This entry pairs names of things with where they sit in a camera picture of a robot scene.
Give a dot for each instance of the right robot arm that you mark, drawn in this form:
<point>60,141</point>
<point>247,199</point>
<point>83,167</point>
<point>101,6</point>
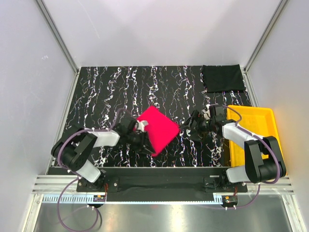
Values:
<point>263,163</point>

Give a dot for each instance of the right aluminium frame post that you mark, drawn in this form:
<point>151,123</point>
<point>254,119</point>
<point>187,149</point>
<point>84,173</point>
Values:
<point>270,26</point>

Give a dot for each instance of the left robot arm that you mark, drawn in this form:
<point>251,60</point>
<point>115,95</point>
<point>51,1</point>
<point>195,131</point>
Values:
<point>72,152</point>

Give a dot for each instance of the connector block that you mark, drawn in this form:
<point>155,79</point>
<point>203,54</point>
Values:
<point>231,199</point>
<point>99,198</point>

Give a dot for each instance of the aluminium frame post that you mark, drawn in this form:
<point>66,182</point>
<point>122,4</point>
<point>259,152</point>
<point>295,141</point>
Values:
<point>56,34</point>
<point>270,26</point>

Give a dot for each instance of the left aluminium frame post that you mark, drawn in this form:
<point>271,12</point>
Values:
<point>56,34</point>

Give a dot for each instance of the right connector block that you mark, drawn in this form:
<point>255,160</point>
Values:
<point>231,199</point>

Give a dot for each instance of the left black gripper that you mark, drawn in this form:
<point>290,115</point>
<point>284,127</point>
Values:
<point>141,141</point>

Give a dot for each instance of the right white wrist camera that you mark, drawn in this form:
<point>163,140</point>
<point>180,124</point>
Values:
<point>206,114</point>

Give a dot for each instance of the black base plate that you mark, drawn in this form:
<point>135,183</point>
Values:
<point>128,180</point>

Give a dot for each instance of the left connector block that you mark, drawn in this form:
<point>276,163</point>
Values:
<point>99,198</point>

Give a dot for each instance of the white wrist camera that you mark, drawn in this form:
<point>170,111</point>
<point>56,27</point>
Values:
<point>140,125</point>
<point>206,114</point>

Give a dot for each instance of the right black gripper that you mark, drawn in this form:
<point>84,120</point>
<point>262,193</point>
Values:
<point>196,124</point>

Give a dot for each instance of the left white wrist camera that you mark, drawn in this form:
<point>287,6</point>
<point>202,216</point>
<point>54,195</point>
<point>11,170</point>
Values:
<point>140,125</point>

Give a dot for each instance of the folded black t shirt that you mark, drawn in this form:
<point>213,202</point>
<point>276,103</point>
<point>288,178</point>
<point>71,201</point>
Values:
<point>222,78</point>

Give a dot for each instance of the slotted cable duct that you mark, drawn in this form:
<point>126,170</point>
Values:
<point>157,197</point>

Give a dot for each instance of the yellow plastic bin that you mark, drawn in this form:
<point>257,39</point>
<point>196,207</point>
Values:
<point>258,120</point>

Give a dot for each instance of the pink t shirt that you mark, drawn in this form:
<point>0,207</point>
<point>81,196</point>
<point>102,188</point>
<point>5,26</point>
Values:
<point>161,129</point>

